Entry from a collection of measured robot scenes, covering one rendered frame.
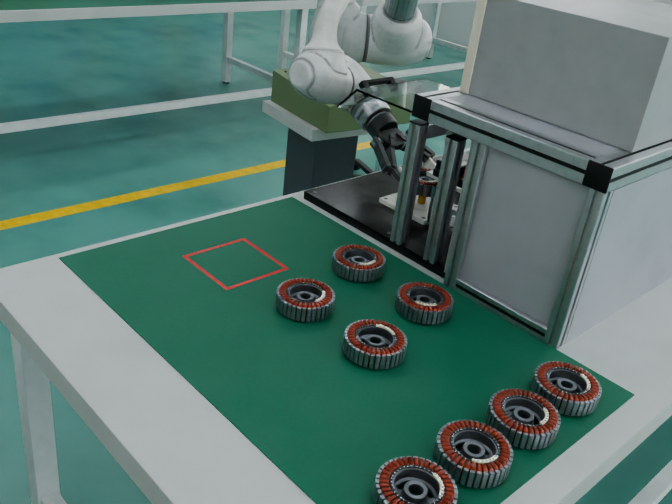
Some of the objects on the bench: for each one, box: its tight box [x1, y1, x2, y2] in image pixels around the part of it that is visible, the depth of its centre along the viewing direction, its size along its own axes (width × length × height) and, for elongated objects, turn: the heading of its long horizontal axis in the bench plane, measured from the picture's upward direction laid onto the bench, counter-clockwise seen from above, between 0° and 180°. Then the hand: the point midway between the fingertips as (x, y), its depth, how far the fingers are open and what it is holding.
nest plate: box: [379, 193, 458, 225], centre depth 182 cm, size 15×15×1 cm
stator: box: [395, 282, 454, 325], centre depth 142 cm, size 11×11×4 cm
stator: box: [276, 278, 335, 322], centre depth 138 cm, size 11×11×4 cm
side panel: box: [443, 141, 613, 349], centre depth 138 cm, size 28×3×32 cm, turn 31°
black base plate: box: [304, 152, 469, 279], centre depth 189 cm, size 47×64×2 cm
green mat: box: [59, 197, 635, 504], centre depth 135 cm, size 94×61×1 cm, turn 31°
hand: (423, 180), depth 179 cm, fingers closed on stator, 11 cm apart
